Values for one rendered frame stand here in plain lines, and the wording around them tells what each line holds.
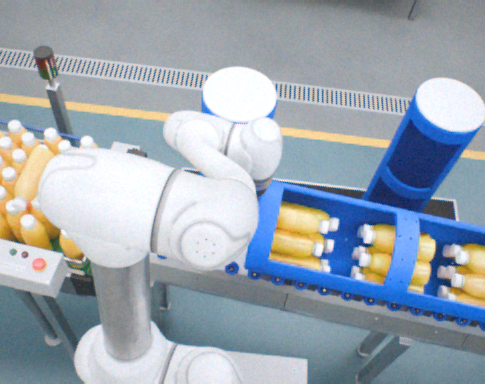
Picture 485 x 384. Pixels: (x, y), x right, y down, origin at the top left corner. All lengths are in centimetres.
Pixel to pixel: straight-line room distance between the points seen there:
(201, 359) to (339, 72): 279
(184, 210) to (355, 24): 350
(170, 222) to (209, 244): 7
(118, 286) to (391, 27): 353
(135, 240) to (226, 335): 193
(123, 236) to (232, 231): 16
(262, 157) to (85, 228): 59
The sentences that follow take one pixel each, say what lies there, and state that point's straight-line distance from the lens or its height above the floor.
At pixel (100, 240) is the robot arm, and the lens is 82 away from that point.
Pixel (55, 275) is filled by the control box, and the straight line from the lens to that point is 166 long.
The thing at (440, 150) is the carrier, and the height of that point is 66.
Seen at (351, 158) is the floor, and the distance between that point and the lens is 331.
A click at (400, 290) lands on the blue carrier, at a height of 113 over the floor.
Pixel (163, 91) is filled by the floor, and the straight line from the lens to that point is 349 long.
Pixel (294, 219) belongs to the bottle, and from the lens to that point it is 161.
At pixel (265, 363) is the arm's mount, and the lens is 155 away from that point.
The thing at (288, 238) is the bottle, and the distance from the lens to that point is 161.
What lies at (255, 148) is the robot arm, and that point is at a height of 155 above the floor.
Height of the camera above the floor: 255
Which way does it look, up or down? 57 degrees down
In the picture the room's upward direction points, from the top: 9 degrees clockwise
